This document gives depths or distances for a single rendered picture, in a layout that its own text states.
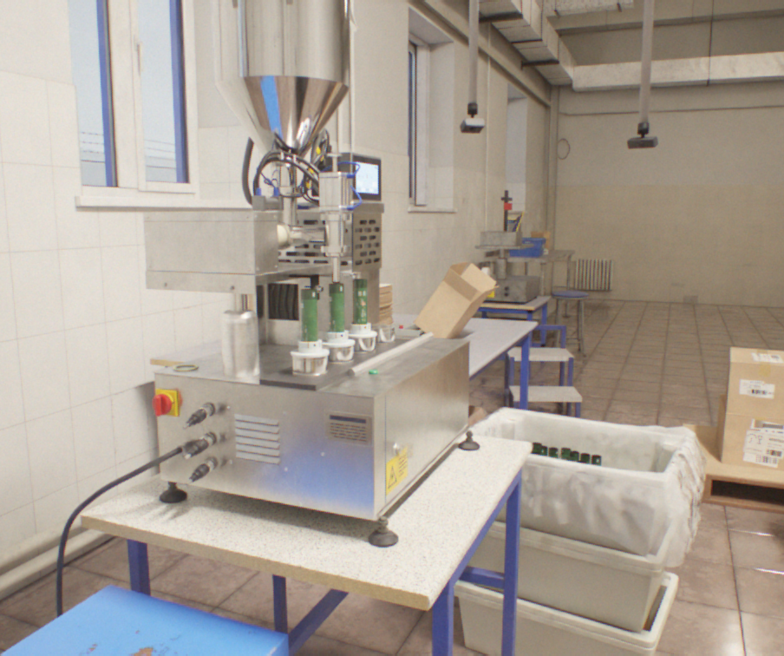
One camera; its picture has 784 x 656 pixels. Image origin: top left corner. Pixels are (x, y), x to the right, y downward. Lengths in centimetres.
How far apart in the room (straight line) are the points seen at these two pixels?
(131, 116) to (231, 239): 242
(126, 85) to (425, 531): 286
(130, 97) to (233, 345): 250
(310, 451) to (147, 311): 196
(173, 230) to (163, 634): 74
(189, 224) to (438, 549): 76
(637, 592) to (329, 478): 103
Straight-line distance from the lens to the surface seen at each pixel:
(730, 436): 364
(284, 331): 164
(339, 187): 133
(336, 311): 135
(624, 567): 196
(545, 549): 201
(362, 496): 124
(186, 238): 136
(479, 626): 226
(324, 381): 123
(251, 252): 128
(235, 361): 133
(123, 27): 373
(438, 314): 306
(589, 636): 208
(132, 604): 147
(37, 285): 273
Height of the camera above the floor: 133
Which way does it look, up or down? 9 degrees down
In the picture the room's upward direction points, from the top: straight up
